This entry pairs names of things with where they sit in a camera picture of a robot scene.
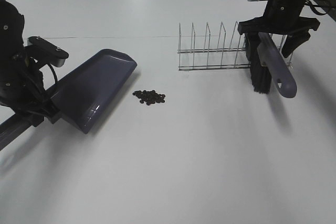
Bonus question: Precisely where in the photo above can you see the purple plastic dustpan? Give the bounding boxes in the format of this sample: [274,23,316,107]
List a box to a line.
[1,49,137,149]

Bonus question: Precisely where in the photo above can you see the chrome wire dish rack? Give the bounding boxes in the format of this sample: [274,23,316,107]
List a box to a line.
[177,20,294,71]

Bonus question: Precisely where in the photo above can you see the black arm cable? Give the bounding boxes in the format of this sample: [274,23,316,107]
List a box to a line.
[39,62,59,88]
[304,0,333,16]

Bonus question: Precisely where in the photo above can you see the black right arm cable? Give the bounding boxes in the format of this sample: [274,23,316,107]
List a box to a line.
[304,0,333,16]

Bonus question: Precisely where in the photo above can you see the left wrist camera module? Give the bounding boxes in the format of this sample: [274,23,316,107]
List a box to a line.
[25,36,69,68]

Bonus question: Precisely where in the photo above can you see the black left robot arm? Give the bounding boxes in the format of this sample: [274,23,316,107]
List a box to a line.
[1,0,69,121]

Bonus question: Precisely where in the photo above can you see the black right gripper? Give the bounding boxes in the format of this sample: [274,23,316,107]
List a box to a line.
[237,0,320,60]

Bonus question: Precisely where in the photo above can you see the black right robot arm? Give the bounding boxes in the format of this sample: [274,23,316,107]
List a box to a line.
[237,0,320,58]

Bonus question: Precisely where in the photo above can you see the pile of coffee beans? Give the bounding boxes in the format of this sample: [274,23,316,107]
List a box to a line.
[132,90,165,105]

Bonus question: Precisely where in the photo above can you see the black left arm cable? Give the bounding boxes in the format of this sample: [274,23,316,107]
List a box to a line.
[39,62,59,88]

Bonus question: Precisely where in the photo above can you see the purple hand brush black bristles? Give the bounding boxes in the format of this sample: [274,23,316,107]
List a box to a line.
[248,33,297,98]

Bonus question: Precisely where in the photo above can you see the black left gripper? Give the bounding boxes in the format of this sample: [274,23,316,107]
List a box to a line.
[1,50,59,123]

